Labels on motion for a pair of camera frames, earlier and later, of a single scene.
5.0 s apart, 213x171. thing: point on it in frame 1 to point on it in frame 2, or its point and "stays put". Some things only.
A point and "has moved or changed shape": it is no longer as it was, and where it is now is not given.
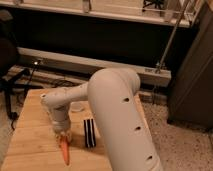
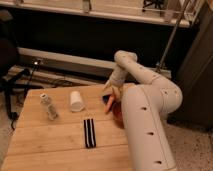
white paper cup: (76, 106) stays put
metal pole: (173, 33) stays put
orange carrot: (65, 141) has moved or changed shape
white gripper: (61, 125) to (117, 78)
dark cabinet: (190, 99) stays put
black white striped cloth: (89, 133) stays put
